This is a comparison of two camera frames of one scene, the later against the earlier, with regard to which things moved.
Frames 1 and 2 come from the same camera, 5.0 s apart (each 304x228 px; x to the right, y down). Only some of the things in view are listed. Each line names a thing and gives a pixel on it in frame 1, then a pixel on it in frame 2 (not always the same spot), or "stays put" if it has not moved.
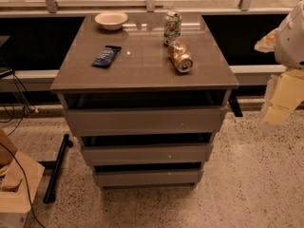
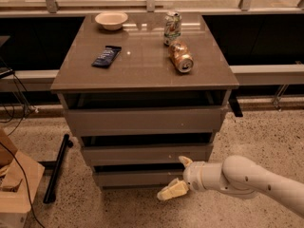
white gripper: x=291 y=45 to x=193 y=177
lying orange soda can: x=180 y=56 stays put
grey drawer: x=131 y=155 stays put
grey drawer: x=158 y=179 stays put
